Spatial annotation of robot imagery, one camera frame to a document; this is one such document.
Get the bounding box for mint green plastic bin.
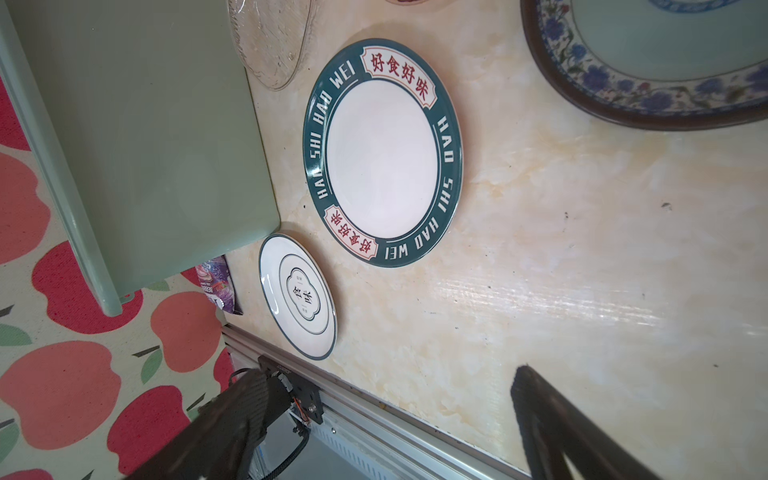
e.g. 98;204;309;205
1;1;280;317

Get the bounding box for clear glass plate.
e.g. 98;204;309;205
227;0;316;91

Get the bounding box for purple candy bag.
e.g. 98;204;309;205
195;255;243;315

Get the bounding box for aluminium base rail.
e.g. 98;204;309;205
223;326;529;479

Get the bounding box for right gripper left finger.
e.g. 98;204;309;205
129;369;276;479

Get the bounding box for white plate black rings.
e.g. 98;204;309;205
257;232;339;362

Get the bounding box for green rim plate lower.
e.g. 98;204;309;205
302;38;464;268

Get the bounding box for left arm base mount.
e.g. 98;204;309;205
258;356;324;425

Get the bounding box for blue floral ceramic plate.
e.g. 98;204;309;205
520;1;767;131

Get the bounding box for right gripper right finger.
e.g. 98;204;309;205
510;365;658;479

